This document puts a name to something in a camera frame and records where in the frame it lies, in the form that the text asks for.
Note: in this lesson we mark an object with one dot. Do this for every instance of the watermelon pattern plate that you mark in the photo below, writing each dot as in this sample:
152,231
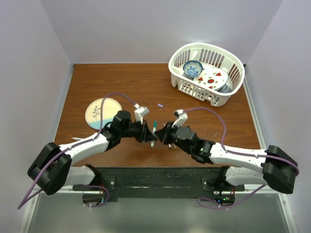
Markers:
212,78

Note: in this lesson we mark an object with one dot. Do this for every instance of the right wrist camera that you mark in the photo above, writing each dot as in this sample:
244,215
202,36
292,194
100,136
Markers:
181,118

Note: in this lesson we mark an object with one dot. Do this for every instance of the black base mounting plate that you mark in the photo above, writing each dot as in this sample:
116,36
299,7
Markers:
162,183

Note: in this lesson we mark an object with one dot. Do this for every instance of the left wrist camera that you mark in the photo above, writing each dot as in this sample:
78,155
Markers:
140,113

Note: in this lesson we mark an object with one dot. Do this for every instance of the grey dish in basket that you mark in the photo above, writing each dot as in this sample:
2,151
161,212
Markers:
227,88

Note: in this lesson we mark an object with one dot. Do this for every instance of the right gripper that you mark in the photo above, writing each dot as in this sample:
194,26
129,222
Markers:
164,134

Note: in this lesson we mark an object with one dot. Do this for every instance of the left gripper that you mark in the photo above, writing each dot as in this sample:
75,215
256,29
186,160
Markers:
145,134

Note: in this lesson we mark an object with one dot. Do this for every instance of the round cream blue plate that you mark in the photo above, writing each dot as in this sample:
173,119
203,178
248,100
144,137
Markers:
94,115

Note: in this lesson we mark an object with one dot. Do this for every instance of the blue patterned bowl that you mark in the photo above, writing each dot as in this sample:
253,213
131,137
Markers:
192,68

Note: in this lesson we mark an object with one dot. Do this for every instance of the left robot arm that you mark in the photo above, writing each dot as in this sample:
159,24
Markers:
55,165

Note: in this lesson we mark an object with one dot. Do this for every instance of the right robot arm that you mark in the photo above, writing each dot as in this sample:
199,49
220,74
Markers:
272,167

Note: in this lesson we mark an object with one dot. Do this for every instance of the teal white marker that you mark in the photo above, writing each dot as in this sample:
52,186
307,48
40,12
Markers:
153,132

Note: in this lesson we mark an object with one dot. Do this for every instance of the white plastic dish basket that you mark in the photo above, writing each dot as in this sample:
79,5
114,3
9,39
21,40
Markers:
209,56

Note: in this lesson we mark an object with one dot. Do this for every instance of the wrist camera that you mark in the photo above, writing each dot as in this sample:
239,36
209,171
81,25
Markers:
140,113
181,118

